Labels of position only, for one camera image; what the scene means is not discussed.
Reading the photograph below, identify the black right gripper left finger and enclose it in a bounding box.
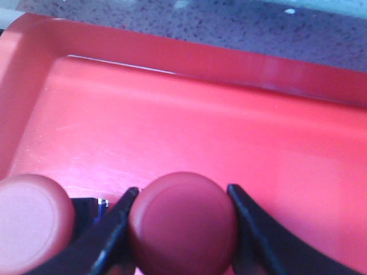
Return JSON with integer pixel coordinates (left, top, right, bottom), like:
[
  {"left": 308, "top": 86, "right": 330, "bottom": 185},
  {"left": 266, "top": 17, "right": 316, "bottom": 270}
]
[{"left": 27, "top": 187, "right": 139, "bottom": 274}]

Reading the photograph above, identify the red push button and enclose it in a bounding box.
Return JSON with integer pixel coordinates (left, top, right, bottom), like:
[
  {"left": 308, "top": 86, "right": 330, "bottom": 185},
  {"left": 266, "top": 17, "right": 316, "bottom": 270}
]
[
  {"left": 129, "top": 172, "right": 238, "bottom": 274},
  {"left": 0, "top": 173, "right": 110, "bottom": 275}
]

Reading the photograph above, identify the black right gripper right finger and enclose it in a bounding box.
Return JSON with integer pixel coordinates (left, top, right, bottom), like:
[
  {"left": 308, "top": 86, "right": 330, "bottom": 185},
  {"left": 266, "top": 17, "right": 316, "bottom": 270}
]
[{"left": 227, "top": 184, "right": 359, "bottom": 274}]

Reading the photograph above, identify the red plastic tray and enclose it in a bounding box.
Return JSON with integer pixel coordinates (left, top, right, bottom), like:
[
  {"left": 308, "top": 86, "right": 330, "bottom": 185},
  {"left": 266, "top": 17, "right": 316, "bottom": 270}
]
[{"left": 1, "top": 14, "right": 366, "bottom": 273}]

